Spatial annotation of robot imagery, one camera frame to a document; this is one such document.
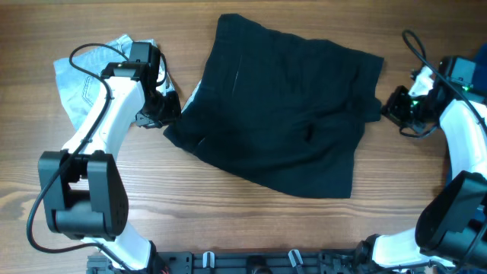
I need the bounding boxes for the black shorts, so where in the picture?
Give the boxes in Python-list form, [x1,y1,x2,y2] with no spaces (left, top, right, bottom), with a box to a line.
[164,14,384,199]

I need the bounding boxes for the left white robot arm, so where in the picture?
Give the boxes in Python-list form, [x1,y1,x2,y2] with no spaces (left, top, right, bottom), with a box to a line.
[27,42,181,273]

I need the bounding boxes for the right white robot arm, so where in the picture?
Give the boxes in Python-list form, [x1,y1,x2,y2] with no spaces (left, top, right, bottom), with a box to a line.
[350,56,486,273]

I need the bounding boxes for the blue clothes pile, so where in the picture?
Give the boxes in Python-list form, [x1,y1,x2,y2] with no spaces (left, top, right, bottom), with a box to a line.
[440,45,486,183]

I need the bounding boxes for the folded light blue jeans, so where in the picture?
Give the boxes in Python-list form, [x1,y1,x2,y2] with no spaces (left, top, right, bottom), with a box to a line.
[53,33,176,131]

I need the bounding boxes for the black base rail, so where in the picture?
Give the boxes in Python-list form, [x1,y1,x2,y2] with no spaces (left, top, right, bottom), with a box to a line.
[86,249,431,274]

